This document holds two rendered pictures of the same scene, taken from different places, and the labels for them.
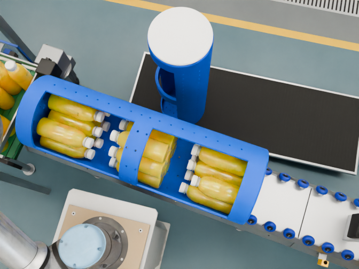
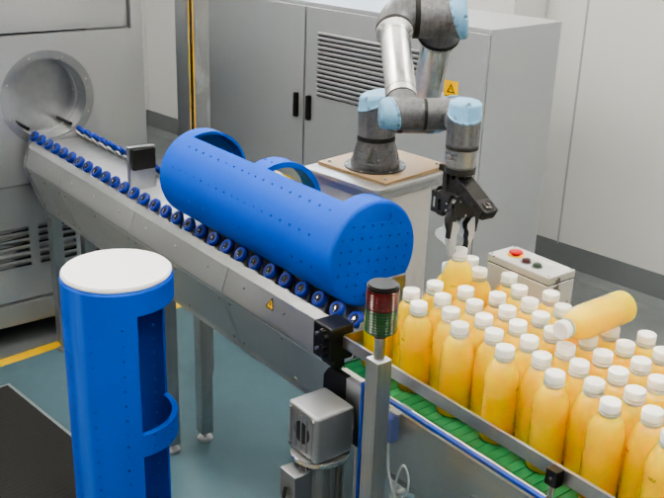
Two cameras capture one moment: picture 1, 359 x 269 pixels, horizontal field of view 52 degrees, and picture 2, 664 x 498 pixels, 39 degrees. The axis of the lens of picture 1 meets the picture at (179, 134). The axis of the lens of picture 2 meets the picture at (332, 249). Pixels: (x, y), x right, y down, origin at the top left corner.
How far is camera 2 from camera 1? 2.94 m
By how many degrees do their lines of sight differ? 83
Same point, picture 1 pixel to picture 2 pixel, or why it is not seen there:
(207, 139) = (211, 153)
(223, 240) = (241, 437)
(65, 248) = not seen: hidden behind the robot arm
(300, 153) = (41, 424)
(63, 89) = (321, 204)
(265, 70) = not seen: outside the picture
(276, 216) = not seen: hidden behind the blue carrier
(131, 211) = (327, 171)
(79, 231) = (373, 95)
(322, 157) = (20, 410)
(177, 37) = (123, 267)
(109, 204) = (345, 177)
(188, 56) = (133, 253)
